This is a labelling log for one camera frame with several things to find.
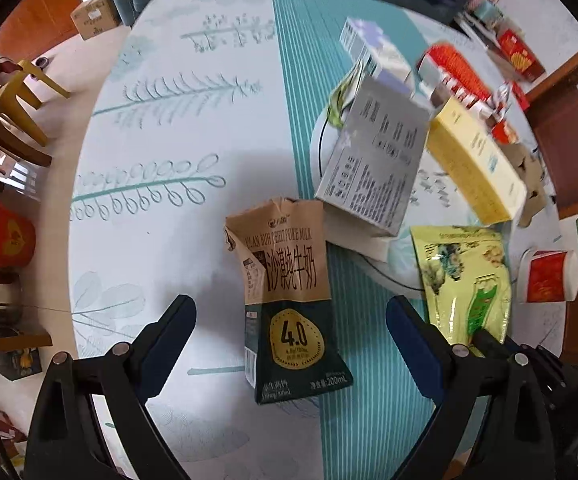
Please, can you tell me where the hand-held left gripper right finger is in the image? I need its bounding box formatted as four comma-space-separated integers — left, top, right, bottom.
385, 295, 557, 480

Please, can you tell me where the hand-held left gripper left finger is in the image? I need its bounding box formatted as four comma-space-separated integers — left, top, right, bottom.
24, 294, 198, 480

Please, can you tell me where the white round plate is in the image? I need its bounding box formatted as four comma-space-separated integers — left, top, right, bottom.
310, 105, 450, 291

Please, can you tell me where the red snack box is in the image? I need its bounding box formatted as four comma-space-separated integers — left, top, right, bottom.
498, 30, 545, 83

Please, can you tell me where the red white milk carton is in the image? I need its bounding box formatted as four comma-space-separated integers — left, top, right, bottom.
486, 82, 520, 146

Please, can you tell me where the red paper cup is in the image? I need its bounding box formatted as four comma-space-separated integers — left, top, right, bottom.
516, 248, 578, 304

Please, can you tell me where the yellow plastic chair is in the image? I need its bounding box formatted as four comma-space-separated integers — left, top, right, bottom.
0, 59, 72, 146

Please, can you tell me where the yellow green snack bag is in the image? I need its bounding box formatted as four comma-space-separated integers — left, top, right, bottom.
410, 225, 512, 346

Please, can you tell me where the brown and green milk carton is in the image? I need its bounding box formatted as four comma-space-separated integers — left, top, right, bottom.
224, 199, 354, 405

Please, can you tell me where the red and white box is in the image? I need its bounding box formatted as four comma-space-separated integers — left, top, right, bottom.
415, 42, 495, 111

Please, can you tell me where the brown cardboard piece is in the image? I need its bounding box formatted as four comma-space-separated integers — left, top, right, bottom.
504, 141, 552, 228

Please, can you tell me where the red bucket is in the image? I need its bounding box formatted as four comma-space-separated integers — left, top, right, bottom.
0, 195, 37, 271

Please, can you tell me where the purple and white carton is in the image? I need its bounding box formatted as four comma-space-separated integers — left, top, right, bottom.
339, 16, 412, 91

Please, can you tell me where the brown wooden cabinet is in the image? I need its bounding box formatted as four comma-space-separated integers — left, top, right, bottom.
524, 42, 578, 221

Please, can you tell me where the grey printed cardboard box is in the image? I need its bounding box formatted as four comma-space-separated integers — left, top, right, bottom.
314, 77, 430, 237

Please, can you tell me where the yellow cardboard box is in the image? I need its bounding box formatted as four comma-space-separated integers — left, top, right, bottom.
426, 97, 527, 226

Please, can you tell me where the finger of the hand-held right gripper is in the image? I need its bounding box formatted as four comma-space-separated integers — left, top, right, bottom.
469, 329, 535, 361

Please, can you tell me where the green white wrapper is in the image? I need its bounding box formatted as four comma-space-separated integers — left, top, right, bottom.
330, 60, 370, 128

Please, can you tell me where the brown cardboard shipping box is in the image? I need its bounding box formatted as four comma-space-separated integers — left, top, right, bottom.
70, 0, 122, 41

